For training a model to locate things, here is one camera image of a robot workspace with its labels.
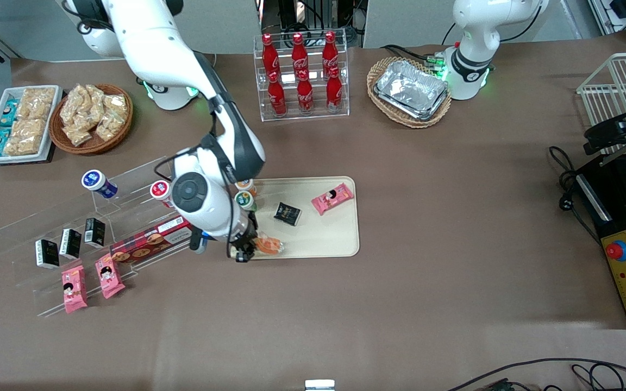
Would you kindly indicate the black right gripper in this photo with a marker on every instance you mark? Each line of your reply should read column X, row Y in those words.
column 246, row 237

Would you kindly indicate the plastic-wrapped triangle sandwich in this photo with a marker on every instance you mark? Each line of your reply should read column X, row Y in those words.
column 269, row 246

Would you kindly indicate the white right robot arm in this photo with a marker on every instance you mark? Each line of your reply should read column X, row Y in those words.
column 155, row 43

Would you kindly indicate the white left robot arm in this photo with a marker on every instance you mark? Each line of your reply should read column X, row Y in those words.
column 476, row 32

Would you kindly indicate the beige plastic tray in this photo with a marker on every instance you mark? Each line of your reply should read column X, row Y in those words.
column 324, row 233

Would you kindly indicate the aluminium foil tray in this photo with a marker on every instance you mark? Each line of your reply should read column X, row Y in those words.
column 400, row 110
column 411, row 87

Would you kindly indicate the green-lid yogurt cup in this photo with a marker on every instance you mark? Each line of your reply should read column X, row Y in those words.
column 245, row 200

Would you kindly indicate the black snack packet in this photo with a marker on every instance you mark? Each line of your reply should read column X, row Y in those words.
column 287, row 214

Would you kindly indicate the orange-lid yogurt cup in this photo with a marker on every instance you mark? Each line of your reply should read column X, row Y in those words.
column 248, row 185

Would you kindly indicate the black sealing machine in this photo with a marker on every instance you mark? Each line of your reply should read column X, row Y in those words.
column 617, row 217

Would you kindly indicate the pink snack packet with face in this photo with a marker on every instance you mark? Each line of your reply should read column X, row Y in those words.
column 332, row 199
column 74, row 289
column 109, row 276

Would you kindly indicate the red-lid yogurt cup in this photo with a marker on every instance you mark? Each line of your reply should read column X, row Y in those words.
column 158, row 190

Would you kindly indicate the red cookie box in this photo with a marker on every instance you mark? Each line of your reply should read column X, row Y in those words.
column 139, row 247

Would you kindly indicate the clear acrylic stepped shelf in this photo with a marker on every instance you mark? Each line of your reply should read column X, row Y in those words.
column 128, row 182

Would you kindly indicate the clear acrylic bottle rack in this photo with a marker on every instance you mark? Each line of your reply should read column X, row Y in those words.
column 315, row 115

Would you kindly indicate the red cola bottle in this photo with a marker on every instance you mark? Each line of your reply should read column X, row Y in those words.
column 269, row 57
column 277, row 98
column 305, row 96
column 330, row 54
column 299, row 57
column 335, row 93

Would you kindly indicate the small black carton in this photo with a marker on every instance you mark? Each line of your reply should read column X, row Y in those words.
column 47, row 254
column 94, row 233
column 70, row 244

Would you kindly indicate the small white grey box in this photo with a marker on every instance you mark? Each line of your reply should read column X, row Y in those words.
column 319, row 385

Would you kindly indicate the blue-lid yogurt cup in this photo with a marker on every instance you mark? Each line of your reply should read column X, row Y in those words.
column 95, row 180

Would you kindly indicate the brown wicker basket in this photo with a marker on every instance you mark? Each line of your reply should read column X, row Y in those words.
column 95, row 145

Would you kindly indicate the clear bag of fried snacks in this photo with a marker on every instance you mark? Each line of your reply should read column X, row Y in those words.
column 78, row 136
column 73, row 106
column 110, row 126
column 116, row 104
column 95, row 95

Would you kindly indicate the light wicker basket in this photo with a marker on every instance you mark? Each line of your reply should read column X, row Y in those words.
column 408, row 122

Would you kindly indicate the white rectangular dish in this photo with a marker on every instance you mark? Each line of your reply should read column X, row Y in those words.
column 52, row 125

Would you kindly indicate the black equipment rack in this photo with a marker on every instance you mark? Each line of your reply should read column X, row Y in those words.
column 313, row 16

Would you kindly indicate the clear bag of crackers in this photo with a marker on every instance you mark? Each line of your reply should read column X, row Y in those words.
column 22, row 145
column 36, row 103
column 29, row 129

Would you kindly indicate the teal snack packet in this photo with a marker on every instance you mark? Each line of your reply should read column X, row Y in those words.
column 0, row 142
column 8, row 113

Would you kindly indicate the aluminium frame with equipment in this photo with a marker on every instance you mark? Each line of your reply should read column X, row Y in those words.
column 625, row 13

